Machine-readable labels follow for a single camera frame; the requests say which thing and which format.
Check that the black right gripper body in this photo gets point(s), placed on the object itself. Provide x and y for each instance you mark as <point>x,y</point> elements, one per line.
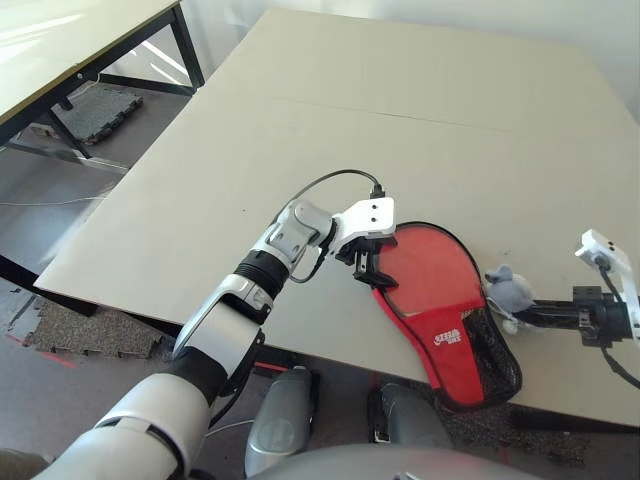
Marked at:
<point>600,317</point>

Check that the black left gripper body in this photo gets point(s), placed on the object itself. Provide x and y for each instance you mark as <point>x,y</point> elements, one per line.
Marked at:
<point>365,252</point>

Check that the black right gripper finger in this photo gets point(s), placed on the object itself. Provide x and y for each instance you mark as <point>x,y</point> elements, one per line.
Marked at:
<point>555,322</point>
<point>552,306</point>

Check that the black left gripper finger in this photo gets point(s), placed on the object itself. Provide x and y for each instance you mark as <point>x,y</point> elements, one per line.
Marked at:
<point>377,281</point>
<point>388,242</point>

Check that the grey plush zipper charm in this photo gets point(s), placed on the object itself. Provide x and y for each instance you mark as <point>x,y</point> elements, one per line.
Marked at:
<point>510,292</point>

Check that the red black paddle case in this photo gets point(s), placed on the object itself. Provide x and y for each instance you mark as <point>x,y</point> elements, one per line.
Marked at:
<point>440,345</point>

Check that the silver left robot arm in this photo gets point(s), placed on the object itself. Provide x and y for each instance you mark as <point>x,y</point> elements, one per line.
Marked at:
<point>225,320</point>

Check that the dark speckled floor mat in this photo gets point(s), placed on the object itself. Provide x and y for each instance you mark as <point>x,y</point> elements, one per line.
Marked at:
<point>515,440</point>

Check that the grey right robot leg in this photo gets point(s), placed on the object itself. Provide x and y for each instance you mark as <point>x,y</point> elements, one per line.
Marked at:
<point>407,415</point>

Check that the grey robot leg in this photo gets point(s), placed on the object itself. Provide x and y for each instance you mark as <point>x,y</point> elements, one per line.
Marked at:
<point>407,415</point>
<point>282,430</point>

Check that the grey left robot leg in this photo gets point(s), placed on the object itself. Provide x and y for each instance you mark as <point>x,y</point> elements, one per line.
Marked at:
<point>282,430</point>

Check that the grey robot torso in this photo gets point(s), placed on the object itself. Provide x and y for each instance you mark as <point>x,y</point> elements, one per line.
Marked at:
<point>390,465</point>

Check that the brown speckled floor mat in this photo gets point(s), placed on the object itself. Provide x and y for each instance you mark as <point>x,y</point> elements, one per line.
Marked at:
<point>100,332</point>

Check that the dark grey foam floor mat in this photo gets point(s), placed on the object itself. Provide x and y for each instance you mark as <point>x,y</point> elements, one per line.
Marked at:
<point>95,112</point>

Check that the silver metal floor bar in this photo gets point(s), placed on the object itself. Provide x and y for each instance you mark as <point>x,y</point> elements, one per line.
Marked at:
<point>65,156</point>

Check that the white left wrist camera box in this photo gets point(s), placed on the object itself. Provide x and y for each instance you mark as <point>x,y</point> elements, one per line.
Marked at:
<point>372,215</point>

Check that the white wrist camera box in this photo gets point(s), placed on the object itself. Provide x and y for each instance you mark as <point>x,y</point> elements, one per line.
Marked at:
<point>372,215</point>
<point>600,247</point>

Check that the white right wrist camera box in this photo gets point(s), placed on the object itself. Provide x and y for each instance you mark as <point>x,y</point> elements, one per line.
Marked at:
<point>600,247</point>

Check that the beige side table black frame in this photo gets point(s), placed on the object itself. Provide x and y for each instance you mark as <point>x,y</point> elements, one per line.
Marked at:
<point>50,40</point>

